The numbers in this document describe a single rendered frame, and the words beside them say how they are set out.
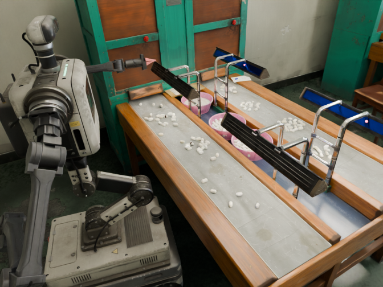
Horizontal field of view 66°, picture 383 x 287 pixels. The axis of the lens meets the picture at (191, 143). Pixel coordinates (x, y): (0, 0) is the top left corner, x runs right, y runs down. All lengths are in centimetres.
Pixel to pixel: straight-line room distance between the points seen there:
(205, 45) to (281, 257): 192
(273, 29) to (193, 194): 302
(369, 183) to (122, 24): 191
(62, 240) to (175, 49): 166
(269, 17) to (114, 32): 228
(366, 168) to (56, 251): 179
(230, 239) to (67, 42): 247
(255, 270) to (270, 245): 16
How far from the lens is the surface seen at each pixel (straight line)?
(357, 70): 429
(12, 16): 314
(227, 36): 283
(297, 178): 121
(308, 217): 150
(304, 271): 137
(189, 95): 181
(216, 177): 167
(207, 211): 146
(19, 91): 119
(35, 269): 100
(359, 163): 196
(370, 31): 415
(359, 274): 237
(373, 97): 350
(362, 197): 169
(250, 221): 146
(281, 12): 419
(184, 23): 257
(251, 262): 130
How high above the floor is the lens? 185
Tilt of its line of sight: 35 degrees down
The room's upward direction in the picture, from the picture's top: 3 degrees counter-clockwise
